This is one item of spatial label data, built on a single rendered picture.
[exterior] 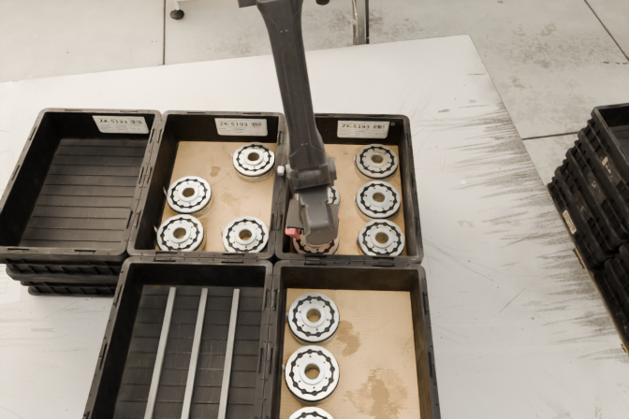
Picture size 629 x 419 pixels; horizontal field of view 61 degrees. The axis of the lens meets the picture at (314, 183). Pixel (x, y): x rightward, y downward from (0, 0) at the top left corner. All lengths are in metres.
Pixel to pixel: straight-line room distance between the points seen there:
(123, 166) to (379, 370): 0.78
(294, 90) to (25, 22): 2.77
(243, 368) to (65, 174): 0.67
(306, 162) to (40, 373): 0.78
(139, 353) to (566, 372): 0.90
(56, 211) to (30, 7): 2.31
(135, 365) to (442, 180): 0.89
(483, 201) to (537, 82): 1.53
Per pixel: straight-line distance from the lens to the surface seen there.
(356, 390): 1.08
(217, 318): 1.14
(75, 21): 3.36
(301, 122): 0.84
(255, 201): 1.26
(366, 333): 1.12
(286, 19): 0.74
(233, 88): 1.70
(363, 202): 1.22
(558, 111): 2.83
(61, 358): 1.35
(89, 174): 1.41
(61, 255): 1.19
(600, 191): 2.01
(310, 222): 0.93
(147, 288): 1.20
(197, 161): 1.36
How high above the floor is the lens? 1.88
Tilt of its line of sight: 55 degrees down
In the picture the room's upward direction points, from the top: straight up
